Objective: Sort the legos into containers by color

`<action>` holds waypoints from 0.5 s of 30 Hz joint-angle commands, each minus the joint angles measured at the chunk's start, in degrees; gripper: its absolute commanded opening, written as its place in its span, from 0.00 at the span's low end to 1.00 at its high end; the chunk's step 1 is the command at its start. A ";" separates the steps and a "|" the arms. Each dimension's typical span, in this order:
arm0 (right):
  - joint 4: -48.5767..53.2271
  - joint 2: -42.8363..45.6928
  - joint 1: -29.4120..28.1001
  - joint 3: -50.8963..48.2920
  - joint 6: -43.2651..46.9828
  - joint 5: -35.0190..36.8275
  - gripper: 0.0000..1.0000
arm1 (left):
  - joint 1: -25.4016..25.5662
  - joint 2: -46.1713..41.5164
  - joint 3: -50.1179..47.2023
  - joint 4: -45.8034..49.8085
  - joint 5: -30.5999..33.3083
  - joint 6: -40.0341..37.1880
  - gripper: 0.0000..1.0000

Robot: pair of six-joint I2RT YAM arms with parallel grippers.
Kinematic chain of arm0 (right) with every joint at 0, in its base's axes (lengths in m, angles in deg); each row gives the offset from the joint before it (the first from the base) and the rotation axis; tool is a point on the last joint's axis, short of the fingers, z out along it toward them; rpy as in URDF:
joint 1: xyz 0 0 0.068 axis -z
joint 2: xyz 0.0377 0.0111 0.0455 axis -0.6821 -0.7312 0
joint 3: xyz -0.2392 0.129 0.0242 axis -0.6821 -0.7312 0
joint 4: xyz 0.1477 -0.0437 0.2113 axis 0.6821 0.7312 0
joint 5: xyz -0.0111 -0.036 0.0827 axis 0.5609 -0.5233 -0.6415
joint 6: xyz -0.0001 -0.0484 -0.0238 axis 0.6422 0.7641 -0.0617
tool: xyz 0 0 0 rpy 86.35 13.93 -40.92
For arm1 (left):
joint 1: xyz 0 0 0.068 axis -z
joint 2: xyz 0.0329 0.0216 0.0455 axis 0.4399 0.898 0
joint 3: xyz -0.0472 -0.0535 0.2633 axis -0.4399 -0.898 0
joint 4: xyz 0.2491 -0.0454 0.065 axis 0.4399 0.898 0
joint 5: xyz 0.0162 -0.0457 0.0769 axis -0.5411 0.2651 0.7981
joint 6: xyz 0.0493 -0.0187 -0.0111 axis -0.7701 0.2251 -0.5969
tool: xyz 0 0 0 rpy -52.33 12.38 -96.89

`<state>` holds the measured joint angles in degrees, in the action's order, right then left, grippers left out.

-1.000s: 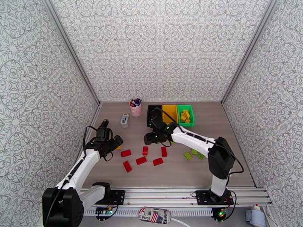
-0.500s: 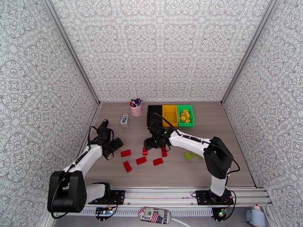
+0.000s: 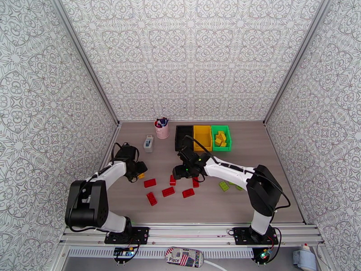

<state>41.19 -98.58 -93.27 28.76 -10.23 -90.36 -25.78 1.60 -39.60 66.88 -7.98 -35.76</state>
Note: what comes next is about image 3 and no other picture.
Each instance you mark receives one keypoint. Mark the red lego brick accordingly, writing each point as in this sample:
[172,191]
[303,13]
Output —
[149,183]
[151,198]
[173,182]
[188,193]
[195,184]
[168,191]

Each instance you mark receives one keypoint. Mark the small green lego brick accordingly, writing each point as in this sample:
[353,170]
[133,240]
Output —
[239,188]

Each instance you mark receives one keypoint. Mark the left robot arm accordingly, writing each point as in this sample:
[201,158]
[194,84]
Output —
[87,205]

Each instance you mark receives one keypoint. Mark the white container blue label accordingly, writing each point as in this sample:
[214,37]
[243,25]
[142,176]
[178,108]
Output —
[148,147]

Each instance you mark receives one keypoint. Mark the green plastic bin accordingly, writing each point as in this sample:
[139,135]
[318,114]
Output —
[222,149]

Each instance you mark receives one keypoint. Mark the yellow plastic bin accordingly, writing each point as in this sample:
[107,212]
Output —
[204,133]

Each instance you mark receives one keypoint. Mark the black plastic bin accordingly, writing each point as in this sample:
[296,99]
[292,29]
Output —
[180,134]

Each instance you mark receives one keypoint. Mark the pink pen cup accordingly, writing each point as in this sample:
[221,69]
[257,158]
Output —
[163,133]

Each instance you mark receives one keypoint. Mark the red marker pen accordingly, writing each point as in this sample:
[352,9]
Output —
[159,124]

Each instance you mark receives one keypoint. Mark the blue marker pen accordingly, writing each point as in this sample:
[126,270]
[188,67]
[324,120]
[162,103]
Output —
[164,120]

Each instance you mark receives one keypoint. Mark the flag print pouch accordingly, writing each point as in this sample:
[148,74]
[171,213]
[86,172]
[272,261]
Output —
[183,257]

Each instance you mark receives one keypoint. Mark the small circuit board green light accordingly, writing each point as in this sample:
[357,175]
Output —
[264,255]

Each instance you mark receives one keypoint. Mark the white bottle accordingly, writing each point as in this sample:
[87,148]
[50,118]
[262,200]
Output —
[304,259]

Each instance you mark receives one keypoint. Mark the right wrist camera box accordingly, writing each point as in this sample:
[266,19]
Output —
[186,155]

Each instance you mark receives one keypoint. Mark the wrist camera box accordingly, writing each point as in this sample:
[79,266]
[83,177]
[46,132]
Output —
[127,153]
[186,155]

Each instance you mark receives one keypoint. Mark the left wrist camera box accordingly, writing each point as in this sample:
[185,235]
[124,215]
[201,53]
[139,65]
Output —
[127,153]

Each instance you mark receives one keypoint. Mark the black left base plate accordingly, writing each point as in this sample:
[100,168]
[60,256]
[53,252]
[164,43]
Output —
[141,235]

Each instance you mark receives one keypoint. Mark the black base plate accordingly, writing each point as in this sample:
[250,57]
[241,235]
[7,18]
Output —
[141,235]
[239,236]

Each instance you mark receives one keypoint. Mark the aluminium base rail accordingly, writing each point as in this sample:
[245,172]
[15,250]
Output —
[191,233]

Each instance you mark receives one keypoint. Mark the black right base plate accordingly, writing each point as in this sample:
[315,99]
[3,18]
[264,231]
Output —
[239,236]

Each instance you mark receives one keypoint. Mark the aluminium corner post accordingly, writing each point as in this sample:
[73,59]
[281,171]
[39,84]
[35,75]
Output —
[87,61]
[294,61]

